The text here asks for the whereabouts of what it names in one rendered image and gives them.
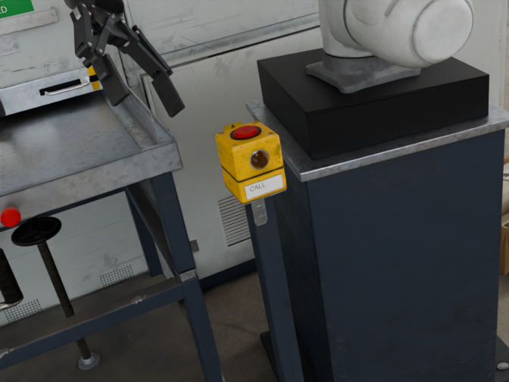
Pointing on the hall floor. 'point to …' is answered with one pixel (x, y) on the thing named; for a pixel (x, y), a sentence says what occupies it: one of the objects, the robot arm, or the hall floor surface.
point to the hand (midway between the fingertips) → (148, 100)
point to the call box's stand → (274, 288)
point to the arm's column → (398, 264)
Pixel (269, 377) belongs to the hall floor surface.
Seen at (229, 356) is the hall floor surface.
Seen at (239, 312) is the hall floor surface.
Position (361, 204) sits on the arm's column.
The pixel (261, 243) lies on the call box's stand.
